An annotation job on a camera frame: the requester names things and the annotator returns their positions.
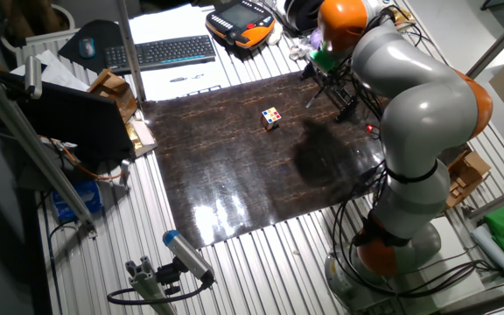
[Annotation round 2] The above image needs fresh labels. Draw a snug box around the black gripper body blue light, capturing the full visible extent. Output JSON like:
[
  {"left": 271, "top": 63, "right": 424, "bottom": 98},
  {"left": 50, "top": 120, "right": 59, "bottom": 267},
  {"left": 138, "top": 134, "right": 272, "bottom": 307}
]
[{"left": 317, "top": 65, "right": 352, "bottom": 95}]

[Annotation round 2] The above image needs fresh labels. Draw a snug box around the brown calligraphy brush clear cap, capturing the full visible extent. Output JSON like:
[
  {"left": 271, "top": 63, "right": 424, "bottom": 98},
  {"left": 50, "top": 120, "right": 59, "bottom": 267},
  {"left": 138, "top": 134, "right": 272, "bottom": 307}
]
[{"left": 304, "top": 85, "right": 328, "bottom": 109}]

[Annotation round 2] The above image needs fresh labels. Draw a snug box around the black pen rack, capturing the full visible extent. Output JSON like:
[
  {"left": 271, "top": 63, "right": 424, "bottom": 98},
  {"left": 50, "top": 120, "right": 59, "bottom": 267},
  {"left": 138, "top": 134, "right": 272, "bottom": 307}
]
[{"left": 298, "top": 60, "right": 361, "bottom": 124}]

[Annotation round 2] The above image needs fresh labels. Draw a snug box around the purple plastic bag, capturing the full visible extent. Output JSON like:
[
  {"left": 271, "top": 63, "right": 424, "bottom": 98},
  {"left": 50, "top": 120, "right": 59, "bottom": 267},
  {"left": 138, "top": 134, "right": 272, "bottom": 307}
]
[{"left": 308, "top": 26, "right": 323, "bottom": 50}]

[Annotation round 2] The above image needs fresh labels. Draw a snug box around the white crumpled cloth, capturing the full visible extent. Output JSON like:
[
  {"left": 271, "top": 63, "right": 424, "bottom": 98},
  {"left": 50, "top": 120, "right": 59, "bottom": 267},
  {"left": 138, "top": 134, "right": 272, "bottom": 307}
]
[{"left": 287, "top": 43, "right": 312, "bottom": 62}]

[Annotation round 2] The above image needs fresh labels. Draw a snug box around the white rubiks cube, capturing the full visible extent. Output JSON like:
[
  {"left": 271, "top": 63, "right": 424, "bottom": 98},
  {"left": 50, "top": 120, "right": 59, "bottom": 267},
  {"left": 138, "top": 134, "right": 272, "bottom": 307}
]
[{"left": 260, "top": 106, "right": 283, "bottom": 132}]

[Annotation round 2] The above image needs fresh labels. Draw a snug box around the black filament spool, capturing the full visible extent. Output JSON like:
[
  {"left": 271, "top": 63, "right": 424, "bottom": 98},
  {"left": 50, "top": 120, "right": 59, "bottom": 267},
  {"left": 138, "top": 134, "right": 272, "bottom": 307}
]
[{"left": 283, "top": 0, "right": 326, "bottom": 32}]

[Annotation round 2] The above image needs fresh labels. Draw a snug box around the golden round object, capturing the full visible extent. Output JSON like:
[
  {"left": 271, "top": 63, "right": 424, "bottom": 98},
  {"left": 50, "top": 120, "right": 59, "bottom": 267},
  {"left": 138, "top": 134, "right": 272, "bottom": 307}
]
[{"left": 391, "top": 6, "right": 415, "bottom": 32}]

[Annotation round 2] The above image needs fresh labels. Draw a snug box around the orange and black teach pendant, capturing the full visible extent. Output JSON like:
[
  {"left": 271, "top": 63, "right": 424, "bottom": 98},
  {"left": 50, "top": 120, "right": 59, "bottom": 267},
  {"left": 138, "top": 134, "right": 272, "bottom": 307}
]
[{"left": 205, "top": 0, "right": 277, "bottom": 50}]

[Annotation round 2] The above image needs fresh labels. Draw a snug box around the dark marble pattern mat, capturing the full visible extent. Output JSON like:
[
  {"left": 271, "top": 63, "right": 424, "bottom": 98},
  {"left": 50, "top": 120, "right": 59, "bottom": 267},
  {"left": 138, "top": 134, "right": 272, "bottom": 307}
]
[{"left": 140, "top": 69, "right": 472, "bottom": 250}]

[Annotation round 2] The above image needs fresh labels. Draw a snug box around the open brown cardboard box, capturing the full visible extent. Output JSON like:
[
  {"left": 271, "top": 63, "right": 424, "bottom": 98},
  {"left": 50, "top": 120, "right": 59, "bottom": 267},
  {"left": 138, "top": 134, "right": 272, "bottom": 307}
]
[{"left": 444, "top": 149, "right": 493, "bottom": 210}]

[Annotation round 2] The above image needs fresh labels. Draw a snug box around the black computer keyboard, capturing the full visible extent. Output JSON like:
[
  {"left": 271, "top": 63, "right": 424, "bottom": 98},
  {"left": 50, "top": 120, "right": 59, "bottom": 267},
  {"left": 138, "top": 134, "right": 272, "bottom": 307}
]
[{"left": 103, "top": 34, "right": 217, "bottom": 74}]

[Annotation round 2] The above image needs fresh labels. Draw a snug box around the large white paper sheet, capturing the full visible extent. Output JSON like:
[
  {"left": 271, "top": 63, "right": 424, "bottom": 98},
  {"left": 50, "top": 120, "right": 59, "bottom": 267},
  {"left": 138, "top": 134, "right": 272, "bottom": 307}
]
[{"left": 127, "top": 3, "right": 235, "bottom": 102}]

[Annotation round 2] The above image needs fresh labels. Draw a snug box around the white flat board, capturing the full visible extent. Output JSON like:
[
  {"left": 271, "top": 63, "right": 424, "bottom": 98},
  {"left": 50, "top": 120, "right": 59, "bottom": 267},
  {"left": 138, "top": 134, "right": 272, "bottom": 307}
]
[{"left": 422, "top": 216, "right": 487, "bottom": 307}]

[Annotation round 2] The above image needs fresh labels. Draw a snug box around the shiny gold box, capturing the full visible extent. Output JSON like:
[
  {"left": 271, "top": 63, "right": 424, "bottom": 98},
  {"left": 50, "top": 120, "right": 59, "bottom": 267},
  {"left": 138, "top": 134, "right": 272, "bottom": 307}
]
[{"left": 123, "top": 118, "right": 158, "bottom": 158}]

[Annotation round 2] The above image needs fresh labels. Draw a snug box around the small brown cardboard box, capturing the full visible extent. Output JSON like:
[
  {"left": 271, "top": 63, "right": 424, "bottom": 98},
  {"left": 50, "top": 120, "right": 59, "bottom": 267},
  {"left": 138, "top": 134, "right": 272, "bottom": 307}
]
[{"left": 87, "top": 67, "right": 139, "bottom": 124}]

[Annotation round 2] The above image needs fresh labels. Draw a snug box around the black mouse pad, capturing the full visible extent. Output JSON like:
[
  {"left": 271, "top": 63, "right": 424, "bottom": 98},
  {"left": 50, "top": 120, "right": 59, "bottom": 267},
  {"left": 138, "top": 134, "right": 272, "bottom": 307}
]
[{"left": 57, "top": 19, "right": 126, "bottom": 74}]

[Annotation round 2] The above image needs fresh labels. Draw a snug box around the pale blue paper roll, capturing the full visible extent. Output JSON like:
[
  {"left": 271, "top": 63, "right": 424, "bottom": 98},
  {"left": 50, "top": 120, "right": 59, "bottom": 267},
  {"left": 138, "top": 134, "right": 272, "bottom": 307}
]
[{"left": 471, "top": 223, "right": 504, "bottom": 285}]

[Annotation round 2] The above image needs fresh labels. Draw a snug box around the grey computer mouse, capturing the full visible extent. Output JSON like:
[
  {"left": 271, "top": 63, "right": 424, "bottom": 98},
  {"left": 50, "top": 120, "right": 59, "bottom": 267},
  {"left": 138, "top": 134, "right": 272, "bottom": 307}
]
[{"left": 78, "top": 37, "right": 97, "bottom": 60}]

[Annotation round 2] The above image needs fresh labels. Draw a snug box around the black laptop screen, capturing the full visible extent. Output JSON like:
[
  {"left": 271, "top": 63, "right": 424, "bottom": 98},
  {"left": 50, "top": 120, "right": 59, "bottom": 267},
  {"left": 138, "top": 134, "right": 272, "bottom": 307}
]
[{"left": 0, "top": 69, "right": 136, "bottom": 164}]

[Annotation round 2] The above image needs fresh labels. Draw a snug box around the white paper stack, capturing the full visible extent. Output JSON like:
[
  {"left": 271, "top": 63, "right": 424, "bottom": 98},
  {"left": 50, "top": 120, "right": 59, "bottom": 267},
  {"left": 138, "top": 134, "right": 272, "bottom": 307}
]
[{"left": 10, "top": 49, "right": 90, "bottom": 93}]

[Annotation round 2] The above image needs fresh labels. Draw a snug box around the blue tissue pack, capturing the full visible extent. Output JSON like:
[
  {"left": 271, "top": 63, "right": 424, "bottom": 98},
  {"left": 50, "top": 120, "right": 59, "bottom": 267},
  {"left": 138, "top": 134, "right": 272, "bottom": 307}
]
[{"left": 51, "top": 179, "right": 103, "bottom": 223}]

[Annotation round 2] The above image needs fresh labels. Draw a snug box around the green wrist adapter mount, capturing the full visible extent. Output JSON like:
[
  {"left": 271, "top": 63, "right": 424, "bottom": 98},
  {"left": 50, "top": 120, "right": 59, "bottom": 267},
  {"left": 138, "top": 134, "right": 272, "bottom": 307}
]
[{"left": 309, "top": 45, "right": 340, "bottom": 74}]

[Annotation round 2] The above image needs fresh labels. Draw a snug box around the silver aluminium frame pole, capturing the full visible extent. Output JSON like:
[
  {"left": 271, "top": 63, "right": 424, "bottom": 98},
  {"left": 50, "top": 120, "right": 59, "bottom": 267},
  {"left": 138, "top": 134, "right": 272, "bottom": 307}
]
[
  {"left": 467, "top": 179, "right": 504, "bottom": 222},
  {"left": 0, "top": 60, "right": 99, "bottom": 235},
  {"left": 465, "top": 4, "right": 504, "bottom": 81},
  {"left": 110, "top": 0, "right": 147, "bottom": 103}
]

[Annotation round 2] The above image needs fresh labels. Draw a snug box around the silver camera with blue end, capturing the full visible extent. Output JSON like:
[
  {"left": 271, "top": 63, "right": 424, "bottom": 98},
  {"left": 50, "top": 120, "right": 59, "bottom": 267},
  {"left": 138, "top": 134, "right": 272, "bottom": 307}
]
[{"left": 162, "top": 229, "right": 216, "bottom": 284}]

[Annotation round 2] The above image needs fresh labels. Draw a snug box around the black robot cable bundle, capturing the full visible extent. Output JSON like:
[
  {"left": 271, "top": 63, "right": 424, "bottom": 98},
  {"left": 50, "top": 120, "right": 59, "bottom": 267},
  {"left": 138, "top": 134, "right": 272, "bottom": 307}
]
[{"left": 328, "top": 161, "right": 498, "bottom": 303}]

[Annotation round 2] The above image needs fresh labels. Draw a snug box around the orange cable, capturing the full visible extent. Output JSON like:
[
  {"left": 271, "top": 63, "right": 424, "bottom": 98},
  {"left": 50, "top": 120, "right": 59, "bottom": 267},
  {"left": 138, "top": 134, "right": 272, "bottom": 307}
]
[{"left": 37, "top": 135, "right": 125, "bottom": 182}]

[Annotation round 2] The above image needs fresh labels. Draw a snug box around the aluminium profile camera mount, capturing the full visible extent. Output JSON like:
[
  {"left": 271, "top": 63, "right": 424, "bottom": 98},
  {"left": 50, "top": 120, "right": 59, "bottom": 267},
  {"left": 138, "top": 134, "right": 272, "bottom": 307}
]
[{"left": 124, "top": 255, "right": 179, "bottom": 315}]

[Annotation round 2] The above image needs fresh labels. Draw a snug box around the black camera cable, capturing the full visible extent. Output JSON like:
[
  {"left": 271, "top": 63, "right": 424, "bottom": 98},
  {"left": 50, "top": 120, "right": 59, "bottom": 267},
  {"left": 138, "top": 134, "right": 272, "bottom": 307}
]
[{"left": 106, "top": 277, "right": 215, "bottom": 306}]

